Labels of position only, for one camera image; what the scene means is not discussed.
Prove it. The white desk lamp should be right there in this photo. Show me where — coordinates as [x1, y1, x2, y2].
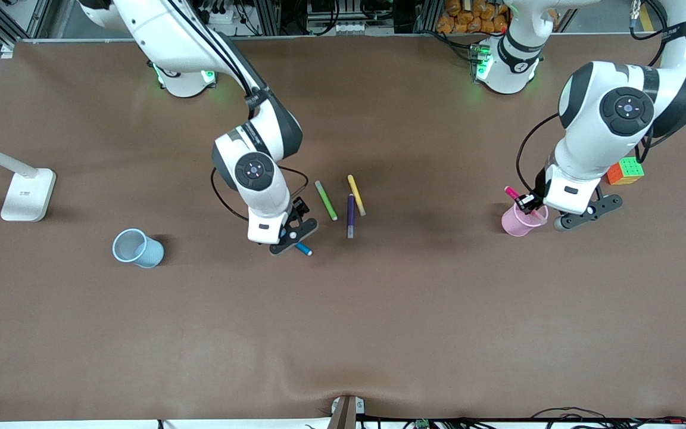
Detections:
[0, 134, 57, 223]

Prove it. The metal table edge bracket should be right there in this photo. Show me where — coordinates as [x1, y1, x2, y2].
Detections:
[330, 396, 366, 429]

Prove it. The green marker pen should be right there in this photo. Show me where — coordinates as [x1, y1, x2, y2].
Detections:
[314, 181, 339, 222]

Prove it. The pink plastic cup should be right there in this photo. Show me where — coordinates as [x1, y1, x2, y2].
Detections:
[501, 201, 550, 238]

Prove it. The colourful puzzle cube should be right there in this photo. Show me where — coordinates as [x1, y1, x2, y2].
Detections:
[607, 157, 646, 186]

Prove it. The light blue plastic cup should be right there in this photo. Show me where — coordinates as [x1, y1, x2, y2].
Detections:
[112, 228, 165, 269]

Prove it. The orange lumpy objects pile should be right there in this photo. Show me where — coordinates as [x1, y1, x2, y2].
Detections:
[436, 0, 508, 35]

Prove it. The black cable bundle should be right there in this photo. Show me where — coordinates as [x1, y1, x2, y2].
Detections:
[531, 407, 686, 429]

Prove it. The yellow marker pen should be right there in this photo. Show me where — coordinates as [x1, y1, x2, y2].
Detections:
[347, 174, 367, 217]

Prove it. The blue marker pen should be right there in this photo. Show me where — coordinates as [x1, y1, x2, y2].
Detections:
[280, 229, 314, 257]

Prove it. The pink marker pen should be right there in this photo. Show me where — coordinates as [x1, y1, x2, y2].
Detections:
[504, 186, 540, 219]

